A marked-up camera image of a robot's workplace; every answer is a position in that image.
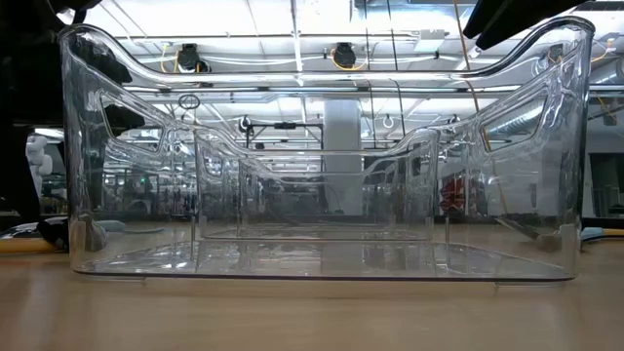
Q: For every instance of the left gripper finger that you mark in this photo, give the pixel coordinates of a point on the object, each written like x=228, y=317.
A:
x=19, y=170
x=90, y=236

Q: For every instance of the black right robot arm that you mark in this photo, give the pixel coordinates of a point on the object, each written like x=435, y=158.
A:
x=512, y=19

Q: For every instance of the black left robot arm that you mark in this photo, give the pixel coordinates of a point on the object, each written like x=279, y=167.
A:
x=73, y=4

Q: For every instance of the white humanoid robot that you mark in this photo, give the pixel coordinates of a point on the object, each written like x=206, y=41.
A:
x=38, y=156

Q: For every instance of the clear plastic bin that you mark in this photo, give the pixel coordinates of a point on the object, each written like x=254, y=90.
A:
x=219, y=195
x=312, y=263

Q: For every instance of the white building column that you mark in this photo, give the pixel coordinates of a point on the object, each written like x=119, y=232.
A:
x=342, y=146

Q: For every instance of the red machine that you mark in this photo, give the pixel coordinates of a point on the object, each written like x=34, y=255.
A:
x=453, y=195

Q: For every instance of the black camera gantry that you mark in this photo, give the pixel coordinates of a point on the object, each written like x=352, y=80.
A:
x=285, y=126

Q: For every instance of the silver ceiling duct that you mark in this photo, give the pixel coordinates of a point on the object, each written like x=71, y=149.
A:
x=517, y=122

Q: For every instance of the black aluminium table frame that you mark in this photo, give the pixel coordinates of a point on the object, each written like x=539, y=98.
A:
x=604, y=222

